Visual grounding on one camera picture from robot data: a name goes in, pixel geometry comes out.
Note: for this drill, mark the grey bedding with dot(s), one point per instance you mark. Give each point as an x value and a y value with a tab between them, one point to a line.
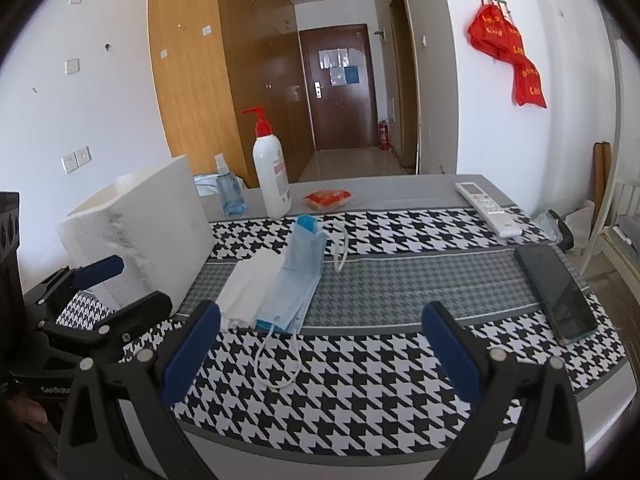
627	230

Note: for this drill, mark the wooden doorway frame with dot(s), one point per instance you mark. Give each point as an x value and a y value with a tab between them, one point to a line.
405	75

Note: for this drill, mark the red hanging bags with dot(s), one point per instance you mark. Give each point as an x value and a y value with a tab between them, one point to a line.
510	55

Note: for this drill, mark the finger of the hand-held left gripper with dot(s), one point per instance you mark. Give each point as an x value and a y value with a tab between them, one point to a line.
135	310
100	266

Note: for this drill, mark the white face mask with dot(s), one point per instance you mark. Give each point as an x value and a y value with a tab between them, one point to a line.
245	290

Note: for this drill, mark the blue paper sheet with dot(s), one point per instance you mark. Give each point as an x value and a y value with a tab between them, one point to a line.
351	75

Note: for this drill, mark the wooden wardrobe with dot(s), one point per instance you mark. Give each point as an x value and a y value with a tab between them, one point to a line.
200	60

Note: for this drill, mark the white red-pump lotion bottle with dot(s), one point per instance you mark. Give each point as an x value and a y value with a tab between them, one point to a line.
270	170

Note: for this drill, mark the white wall switch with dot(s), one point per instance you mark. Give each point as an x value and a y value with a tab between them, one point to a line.
72	66

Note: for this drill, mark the clear blue spray bottle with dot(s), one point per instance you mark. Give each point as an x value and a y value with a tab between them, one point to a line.
231	195

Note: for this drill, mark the clear door notice sheet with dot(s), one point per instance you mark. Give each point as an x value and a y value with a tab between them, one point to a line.
334	57

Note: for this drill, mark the person's left forearm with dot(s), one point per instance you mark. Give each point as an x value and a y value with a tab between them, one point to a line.
27	410

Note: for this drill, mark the white wall switch plate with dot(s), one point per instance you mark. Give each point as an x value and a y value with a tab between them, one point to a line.
82	155

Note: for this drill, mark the red fire extinguisher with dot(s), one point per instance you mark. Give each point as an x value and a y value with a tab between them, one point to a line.
383	135

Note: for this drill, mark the white foam box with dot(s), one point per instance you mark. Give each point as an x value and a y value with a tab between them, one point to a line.
140	225

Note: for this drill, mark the dark brown door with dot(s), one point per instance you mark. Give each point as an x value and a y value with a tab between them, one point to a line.
340	115

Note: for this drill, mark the houndstooth tablecloth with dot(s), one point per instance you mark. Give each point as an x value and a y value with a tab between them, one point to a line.
375	385

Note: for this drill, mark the black smartphone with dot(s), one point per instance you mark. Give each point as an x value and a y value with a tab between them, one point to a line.
555	290

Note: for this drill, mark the white metal bed frame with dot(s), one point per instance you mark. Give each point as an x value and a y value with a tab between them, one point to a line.
602	240

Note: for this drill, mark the white paper bag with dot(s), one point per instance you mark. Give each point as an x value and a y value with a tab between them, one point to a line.
580	222

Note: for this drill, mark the white remote control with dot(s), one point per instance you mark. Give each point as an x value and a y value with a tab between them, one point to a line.
487	207

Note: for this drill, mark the red snack packet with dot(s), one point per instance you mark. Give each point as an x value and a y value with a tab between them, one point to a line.
327	197

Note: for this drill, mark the wooden boards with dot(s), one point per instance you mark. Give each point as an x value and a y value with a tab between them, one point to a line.
602	175

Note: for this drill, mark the white wall socket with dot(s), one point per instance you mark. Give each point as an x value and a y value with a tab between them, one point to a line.
70	161

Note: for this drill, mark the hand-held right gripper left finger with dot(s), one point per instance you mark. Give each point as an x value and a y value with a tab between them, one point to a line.
192	350

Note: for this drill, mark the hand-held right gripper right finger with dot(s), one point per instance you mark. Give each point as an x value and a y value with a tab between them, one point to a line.
450	350

